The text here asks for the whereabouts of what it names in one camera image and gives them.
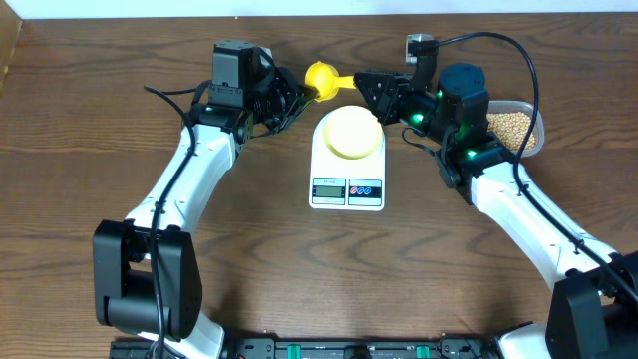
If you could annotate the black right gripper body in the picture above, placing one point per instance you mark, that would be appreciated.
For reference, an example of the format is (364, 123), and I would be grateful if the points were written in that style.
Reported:
(418, 109)

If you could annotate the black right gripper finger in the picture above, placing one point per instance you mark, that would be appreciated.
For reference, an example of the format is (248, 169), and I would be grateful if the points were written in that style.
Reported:
(373, 81)
(382, 103)

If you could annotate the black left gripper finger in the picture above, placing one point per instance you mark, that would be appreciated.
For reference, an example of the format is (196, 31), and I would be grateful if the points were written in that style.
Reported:
(292, 88)
(287, 108)

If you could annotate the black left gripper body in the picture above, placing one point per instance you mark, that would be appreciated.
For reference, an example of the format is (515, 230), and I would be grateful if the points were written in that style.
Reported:
(268, 106)

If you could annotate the yellow plastic measuring scoop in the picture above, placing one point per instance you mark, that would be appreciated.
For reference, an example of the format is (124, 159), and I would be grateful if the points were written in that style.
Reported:
(325, 79)

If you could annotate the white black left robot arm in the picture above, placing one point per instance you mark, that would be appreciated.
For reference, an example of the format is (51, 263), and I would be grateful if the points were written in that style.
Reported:
(146, 277)

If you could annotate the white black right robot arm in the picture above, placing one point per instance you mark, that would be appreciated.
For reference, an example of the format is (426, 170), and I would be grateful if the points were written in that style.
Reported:
(593, 310)

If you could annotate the yellow plastic bowl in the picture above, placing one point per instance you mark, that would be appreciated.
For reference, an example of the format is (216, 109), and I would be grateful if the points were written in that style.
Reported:
(352, 132)

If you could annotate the white digital kitchen scale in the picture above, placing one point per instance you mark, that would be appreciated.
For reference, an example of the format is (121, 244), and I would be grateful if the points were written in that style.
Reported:
(340, 184)

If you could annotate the clear plastic soybean container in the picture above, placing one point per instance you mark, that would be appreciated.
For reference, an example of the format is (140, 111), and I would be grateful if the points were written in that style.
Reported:
(510, 121)

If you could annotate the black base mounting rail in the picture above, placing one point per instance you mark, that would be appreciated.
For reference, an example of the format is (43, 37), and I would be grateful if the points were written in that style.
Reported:
(268, 348)

